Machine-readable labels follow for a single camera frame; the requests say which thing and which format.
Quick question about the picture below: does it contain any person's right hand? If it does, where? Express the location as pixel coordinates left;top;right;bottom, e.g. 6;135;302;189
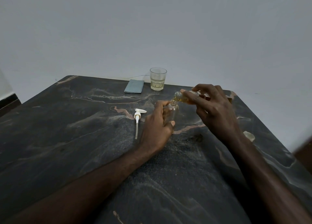
181;84;245;147

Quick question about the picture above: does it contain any person's left hand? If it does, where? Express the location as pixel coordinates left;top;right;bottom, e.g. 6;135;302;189
139;100;176;156

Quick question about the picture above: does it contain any clear glass bottle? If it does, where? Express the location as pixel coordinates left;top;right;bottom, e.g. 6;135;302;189
163;101;180;125

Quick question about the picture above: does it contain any glass bottle with yellow liquid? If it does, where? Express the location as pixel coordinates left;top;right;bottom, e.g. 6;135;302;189
171;91;232;105

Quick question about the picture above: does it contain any person's left forearm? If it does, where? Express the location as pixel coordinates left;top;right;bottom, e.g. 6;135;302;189
0;144;153;224

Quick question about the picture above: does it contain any person's right forearm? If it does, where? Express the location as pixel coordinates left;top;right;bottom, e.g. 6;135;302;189
225;134;312;224

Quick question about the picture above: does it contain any white pump dispenser head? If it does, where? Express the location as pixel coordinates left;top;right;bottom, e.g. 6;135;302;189
134;108;148;140

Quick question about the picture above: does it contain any clear glass tumbler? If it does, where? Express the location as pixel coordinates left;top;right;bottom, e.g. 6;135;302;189
150;67;168;91

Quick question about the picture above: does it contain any grey-blue flat wallet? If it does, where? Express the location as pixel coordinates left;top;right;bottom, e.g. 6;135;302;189
124;79;145;94

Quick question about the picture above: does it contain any brown wooden furniture edge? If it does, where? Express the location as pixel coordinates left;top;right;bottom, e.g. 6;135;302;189
293;136;312;169

